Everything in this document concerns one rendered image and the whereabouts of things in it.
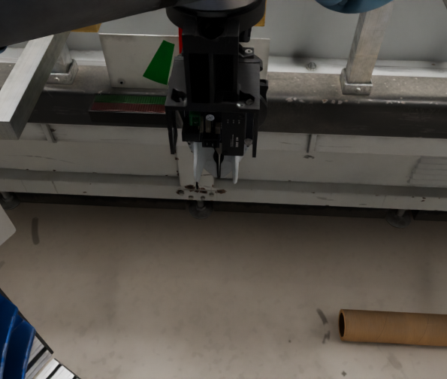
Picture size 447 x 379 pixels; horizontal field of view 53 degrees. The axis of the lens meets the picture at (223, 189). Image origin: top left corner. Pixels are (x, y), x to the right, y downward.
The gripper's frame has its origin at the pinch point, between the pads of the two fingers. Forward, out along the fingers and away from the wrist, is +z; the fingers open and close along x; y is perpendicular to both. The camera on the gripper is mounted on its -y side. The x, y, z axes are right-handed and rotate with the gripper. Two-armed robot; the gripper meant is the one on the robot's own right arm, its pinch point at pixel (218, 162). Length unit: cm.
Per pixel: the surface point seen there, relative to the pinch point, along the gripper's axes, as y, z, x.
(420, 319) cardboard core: -17, 75, 50
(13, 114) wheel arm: -4.7, -1.5, -23.5
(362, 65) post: -28.3, 7.2, 20.8
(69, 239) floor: -41, 83, -50
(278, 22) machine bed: -50, 13, 9
